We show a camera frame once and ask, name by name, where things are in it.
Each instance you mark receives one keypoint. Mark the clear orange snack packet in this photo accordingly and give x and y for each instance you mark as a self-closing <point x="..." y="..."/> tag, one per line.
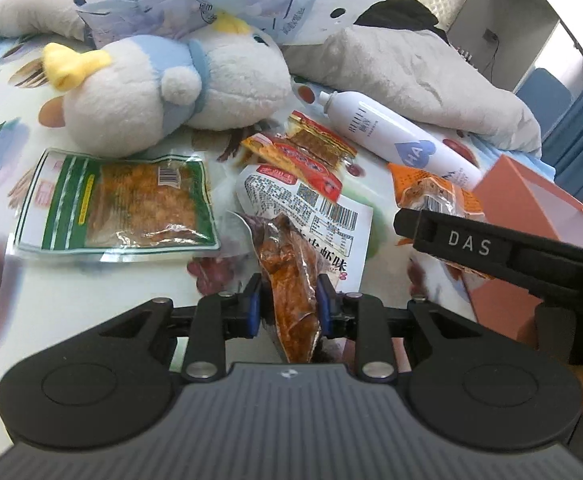
<point x="431" y="192"/>

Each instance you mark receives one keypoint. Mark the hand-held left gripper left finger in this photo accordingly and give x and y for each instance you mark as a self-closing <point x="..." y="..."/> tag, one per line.
<point x="252" y="305"/>

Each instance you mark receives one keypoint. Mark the white wardrobe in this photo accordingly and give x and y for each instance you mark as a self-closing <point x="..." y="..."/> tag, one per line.
<point x="511" y="5"/>

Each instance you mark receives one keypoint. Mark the brown jerky snack packet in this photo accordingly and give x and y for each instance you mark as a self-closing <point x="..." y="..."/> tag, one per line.
<point x="321" y="137"/>

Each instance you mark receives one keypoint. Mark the light blue plastic bag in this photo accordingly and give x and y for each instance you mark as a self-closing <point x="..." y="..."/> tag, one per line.
<point x="251" y="5"/>

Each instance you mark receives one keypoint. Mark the white printed snack packet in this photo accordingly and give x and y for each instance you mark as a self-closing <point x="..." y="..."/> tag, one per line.
<point x="331" y="230"/>

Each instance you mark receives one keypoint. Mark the blue chair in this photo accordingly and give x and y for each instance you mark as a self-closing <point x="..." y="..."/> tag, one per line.
<point x="544" y="90"/>

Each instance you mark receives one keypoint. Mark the pink cardboard box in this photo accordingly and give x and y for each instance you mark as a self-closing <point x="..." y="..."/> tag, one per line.
<point x="536" y="195"/>

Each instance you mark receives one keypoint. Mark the white blue plush penguin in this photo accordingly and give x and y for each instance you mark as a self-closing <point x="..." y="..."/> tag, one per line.
<point x="136" y="95"/>

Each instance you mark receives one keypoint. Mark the clear brown meat snack packet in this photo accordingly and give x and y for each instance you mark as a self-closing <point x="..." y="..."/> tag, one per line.
<point x="291" y="285"/>

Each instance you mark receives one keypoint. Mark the white spray bottle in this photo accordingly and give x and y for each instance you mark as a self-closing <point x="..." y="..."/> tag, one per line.
<point x="396" y="135"/>

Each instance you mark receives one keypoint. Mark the grey blanket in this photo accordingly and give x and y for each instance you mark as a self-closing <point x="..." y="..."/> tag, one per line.
<point x="421" y="75"/>

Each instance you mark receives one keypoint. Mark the orange striped snack packet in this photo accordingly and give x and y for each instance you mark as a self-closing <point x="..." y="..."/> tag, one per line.
<point x="301" y="165"/>

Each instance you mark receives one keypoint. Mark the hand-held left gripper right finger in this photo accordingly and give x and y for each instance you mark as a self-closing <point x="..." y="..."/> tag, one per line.
<point x="325" y="305"/>

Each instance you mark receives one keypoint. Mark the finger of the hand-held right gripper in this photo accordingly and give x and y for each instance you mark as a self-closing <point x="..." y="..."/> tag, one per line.
<point x="431" y="232"/>

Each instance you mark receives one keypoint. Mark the wall outlet with plug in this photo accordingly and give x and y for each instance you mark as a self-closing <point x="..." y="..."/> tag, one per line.
<point x="489" y="36"/>

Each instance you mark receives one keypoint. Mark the blue curtain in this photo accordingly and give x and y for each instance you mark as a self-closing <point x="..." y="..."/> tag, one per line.
<point x="581" y="130"/>

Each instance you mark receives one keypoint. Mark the green bordered snack packet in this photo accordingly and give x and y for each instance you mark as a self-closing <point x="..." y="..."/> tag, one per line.
<point x="121" y="205"/>

